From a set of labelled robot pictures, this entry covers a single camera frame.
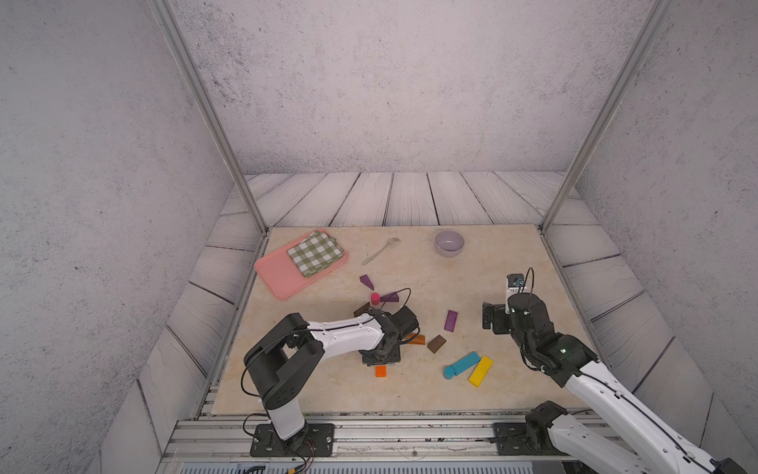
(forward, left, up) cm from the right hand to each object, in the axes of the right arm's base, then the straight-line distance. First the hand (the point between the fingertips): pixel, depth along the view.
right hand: (504, 303), depth 78 cm
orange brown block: (-2, +21, -18) cm, 28 cm away
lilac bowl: (+35, +8, -15) cm, 38 cm away
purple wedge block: (+19, +39, -16) cm, 47 cm away
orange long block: (-12, +33, -18) cm, 39 cm away
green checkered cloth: (+31, +59, -15) cm, 68 cm away
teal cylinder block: (-8, +8, -19) cm, 22 cm away
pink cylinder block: (+11, +35, -16) cm, 40 cm away
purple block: (+4, +11, -17) cm, 21 cm away
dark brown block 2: (-4, +16, -17) cm, 24 cm away
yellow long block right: (-11, +5, -18) cm, 22 cm away
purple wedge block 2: (+12, +30, -16) cm, 36 cm away
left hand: (-9, +30, -18) cm, 36 cm away
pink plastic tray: (+23, +70, -18) cm, 76 cm away
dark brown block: (+7, +40, -16) cm, 43 cm away
